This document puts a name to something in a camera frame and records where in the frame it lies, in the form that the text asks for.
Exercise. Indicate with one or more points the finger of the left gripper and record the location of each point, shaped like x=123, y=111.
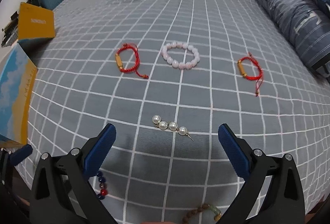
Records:
x=21, y=154

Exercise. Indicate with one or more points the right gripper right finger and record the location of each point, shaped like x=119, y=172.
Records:
x=284, y=200

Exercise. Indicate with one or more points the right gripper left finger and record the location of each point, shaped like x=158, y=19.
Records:
x=61, y=192

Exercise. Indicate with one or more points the red cord bracelet gold tube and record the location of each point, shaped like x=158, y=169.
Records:
x=127, y=59

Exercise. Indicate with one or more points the blue yellow cardboard box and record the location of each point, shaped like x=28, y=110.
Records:
x=35, y=27

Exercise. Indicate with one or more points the grey checked bed sheet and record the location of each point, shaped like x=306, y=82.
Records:
x=209, y=62

